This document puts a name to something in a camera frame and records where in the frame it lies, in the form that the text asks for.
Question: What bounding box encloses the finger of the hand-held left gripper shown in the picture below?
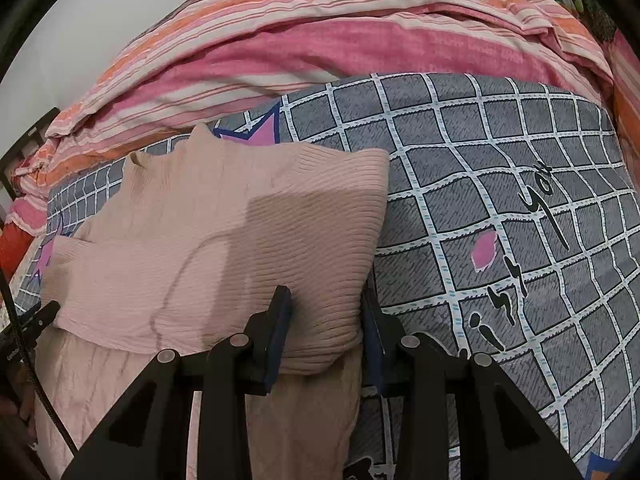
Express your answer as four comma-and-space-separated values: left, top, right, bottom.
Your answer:
15, 300, 62, 346

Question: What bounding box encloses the grey checked star blanket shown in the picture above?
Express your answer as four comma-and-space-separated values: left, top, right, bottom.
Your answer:
10, 72, 640, 480

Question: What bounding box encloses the black cable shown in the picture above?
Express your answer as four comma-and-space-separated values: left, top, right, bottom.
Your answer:
0, 266, 78, 461

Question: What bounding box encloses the white floral sheet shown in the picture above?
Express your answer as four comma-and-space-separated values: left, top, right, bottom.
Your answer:
7, 245, 51, 311

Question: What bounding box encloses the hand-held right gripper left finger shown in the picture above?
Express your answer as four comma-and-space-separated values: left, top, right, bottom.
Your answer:
60, 285, 294, 480

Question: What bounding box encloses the pink knit sweater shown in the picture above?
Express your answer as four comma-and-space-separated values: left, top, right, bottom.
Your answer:
32, 122, 391, 480

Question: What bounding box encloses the pink orange striped quilt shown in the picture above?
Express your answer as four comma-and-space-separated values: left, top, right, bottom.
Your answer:
7, 0, 640, 236

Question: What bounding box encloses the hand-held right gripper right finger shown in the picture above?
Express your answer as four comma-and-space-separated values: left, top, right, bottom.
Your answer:
360, 280, 586, 480

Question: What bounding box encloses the red cloth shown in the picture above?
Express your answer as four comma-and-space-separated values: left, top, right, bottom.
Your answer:
0, 220, 35, 288

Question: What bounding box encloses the dark slatted bed frame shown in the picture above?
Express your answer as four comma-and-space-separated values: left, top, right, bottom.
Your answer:
0, 106, 61, 211

